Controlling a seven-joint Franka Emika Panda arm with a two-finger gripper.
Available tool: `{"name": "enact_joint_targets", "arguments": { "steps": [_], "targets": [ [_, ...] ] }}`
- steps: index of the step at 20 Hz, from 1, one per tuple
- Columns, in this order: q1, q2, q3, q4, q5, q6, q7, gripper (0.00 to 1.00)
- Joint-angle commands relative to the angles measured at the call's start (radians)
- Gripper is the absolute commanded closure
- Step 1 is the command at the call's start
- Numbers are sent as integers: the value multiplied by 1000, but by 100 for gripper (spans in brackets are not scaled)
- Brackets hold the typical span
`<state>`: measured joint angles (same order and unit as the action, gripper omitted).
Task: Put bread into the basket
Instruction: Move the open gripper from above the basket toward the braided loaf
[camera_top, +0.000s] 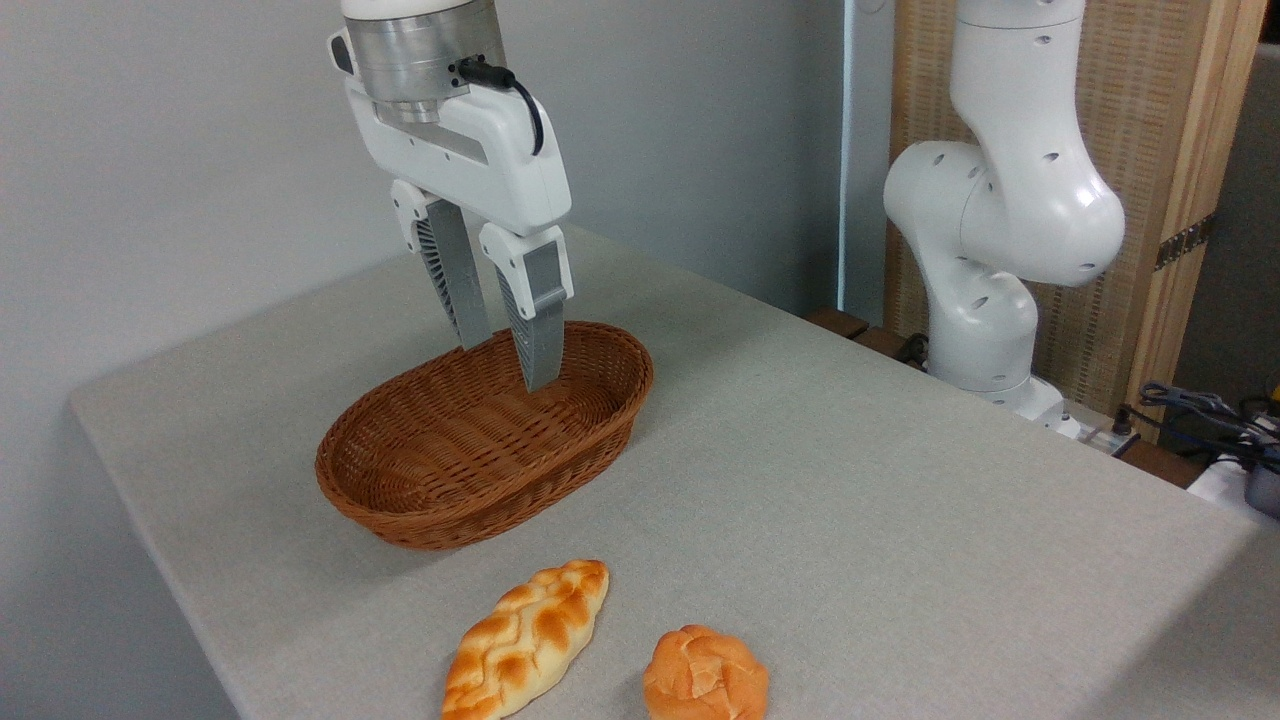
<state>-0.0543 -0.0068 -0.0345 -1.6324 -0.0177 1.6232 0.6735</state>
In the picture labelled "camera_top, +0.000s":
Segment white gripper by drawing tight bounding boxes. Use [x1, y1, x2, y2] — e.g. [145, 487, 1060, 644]
[344, 76, 576, 394]

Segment long braided bread loaf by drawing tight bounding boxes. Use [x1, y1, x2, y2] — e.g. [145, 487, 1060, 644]
[441, 559, 610, 720]

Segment brown wicker oval basket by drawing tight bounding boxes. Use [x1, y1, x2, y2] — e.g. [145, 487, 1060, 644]
[315, 320, 655, 551]

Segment round knotted bread bun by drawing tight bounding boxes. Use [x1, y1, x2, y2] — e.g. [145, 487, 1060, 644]
[643, 625, 770, 720]

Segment metal hinge on screen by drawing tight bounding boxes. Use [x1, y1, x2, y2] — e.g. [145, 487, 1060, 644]
[1154, 213, 1217, 272]

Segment dark grey cabinet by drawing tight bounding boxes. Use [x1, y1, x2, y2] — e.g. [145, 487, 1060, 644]
[1172, 42, 1280, 403]

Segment grey device block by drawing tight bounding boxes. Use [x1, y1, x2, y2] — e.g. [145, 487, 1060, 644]
[1244, 464, 1280, 521]

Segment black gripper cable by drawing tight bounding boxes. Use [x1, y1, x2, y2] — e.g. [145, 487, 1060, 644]
[455, 57, 547, 158]

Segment white vertical wall trim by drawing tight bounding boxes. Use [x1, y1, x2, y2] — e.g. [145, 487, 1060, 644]
[839, 0, 863, 319]

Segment woven screen with wooden frame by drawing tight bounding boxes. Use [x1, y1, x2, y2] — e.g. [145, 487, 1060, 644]
[885, 0, 1268, 443]

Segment bundle of black cables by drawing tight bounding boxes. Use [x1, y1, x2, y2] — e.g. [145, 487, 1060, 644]
[1112, 380, 1280, 473]

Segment white box under cables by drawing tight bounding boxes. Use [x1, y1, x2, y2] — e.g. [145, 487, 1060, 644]
[1185, 452, 1280, 529]

